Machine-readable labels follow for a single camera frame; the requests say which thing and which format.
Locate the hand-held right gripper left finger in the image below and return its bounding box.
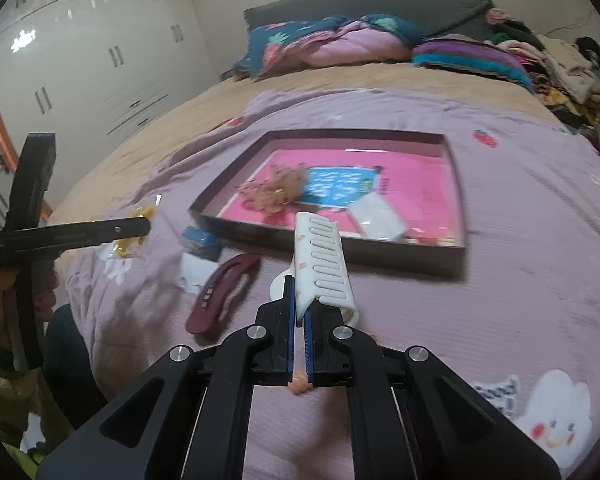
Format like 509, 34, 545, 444
35, 277, 301, 480

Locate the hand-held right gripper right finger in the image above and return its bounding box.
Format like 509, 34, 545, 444
302, 302, 563, 480

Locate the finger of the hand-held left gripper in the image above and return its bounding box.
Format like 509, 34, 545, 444
55, 216, 152, 257

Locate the bag of yellow hair rings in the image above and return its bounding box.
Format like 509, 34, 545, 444
100, 205, 158, 261

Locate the white slotted hair clip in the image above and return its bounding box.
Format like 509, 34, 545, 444
269, 211, 361, 328

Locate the maroon hair clip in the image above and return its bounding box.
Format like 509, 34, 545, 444
185, 254, 262, 336

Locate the small blue packet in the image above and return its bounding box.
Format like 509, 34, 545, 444
181, 226, 224, 262

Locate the shallow dark cardboard box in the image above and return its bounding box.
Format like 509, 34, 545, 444
187, 130, 468, 277

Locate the person's left forearm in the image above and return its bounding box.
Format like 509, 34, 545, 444
0, 325, 61, 461

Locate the person's left hand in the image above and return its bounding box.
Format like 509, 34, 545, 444
0, 259, 60, 350

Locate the white card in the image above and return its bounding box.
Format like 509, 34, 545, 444
177, 252, 216, 295

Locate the white clear packet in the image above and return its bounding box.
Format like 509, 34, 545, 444
347, 194, 406, 241

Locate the dark teal cloth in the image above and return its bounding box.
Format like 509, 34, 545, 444
44, 304, 108, 433

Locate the beige bed sheet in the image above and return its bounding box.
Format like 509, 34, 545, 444
45, 62, 576, 271

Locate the white wardrobe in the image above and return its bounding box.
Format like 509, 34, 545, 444
0, 0, 216, 201

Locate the pink and teal quilt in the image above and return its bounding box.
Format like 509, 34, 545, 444
232, 14, 426, 81

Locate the striped purple pillow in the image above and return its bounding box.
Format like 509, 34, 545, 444
411, 35, 536, 93

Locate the grey padded headboard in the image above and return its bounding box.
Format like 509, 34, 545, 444
242, 0, 496, 41

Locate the pile of clothes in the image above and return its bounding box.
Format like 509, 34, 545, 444
485, 7, 600, 171

